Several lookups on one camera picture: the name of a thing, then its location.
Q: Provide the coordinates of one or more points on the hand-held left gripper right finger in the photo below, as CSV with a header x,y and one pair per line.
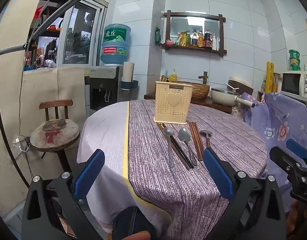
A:
x,y
217,175

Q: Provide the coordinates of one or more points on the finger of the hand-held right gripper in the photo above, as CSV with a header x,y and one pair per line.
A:
x,y
296,147
281,156

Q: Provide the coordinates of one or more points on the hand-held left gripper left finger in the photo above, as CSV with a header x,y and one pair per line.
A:
x,y
89,172

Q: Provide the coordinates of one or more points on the shiny steel spoon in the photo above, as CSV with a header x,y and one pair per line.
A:
x,y
184,134

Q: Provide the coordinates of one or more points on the matte grey metal spoon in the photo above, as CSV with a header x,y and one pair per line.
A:
x,y
168,131

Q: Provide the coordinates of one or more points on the cream perforated utensil holder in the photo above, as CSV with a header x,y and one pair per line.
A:
x,y
173,105

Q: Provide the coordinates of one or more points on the person's right hand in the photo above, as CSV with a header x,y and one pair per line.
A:
x,y
296,215

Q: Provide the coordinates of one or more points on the purple floral cloth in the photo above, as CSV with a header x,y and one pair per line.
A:
x,y
281,120

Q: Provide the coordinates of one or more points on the round cat print cushion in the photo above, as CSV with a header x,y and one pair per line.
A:
x,y
56,135

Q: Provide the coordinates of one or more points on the person's leg in dark trousers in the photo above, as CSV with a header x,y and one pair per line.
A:
x,y
128,220

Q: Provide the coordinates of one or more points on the white microwave oven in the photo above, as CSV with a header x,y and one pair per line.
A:
x,y
291,83

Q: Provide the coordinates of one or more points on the purple striped tablecloth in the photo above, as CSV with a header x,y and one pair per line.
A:
x,y
156,192

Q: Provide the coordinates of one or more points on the yellow wrap roll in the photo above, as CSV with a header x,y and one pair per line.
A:
x,y
269,77

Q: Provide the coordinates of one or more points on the cream frying pan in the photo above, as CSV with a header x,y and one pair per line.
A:
x,y
223,99

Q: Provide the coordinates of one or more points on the wooden chair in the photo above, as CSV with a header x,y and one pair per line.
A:
x,y
56,103

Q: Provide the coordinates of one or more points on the white power strip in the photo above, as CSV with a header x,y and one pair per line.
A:
x,y
18,141

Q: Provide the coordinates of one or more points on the brown and white rice cooker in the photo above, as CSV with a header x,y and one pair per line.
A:
x,y
242,83

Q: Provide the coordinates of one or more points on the glass pan lid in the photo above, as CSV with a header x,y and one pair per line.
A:
x,y
223,91

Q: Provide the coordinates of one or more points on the woven basket wash basin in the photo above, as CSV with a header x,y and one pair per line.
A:
x,y
201,91

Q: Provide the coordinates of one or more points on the stack of green cups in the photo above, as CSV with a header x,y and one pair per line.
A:
x,y
294,60

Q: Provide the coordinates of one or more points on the grey water dispenser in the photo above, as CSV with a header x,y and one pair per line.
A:
x,y
103,80

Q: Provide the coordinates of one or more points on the bronze faucet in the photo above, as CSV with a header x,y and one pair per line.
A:
x,y
204,77

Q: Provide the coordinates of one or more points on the beige cloth cover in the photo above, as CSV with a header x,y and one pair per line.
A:
x,y
43,85

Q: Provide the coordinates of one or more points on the yellow soap pump bottle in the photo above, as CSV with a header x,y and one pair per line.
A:
x,y
173,77

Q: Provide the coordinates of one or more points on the white paper towel roll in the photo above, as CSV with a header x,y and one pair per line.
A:
x,y
128,71

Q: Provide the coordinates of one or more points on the blue water jug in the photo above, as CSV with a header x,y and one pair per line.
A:
x,y
116,55

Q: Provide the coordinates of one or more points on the white squeeze bottle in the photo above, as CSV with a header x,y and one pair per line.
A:
x,y
214,43

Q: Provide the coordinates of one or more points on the dark soy sauce bottle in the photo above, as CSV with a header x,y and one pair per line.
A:
x,y
207,41

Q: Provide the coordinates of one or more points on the aluminium sliding window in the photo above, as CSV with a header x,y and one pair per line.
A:
x,y
81,37

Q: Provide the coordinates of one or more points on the cluttered storage shelf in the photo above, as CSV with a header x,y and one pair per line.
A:
x,y
43,45

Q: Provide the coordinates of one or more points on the amber oil bottle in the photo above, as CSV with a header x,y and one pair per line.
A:
x,y
200,40

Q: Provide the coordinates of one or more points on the clear bottle with purple label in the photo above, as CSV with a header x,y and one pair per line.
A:
x,y
194,39

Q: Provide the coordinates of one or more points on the green bottle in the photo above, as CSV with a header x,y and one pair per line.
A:
x,y
188,39

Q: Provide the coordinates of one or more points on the yellow food bag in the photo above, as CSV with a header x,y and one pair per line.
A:
x,y
182,40

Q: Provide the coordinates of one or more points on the pink round jar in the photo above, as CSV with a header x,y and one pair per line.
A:
x,y
169,43

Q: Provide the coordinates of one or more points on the black boom stand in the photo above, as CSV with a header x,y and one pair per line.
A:
x,y
11,49

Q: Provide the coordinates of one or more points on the green hanging ornament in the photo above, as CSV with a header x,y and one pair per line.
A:
x,y
158,36

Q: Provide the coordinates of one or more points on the wooden framed mirror shelf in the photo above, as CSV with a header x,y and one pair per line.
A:
x,y
183,23

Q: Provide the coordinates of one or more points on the blue wall holder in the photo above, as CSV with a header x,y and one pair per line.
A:
x,y
129,85

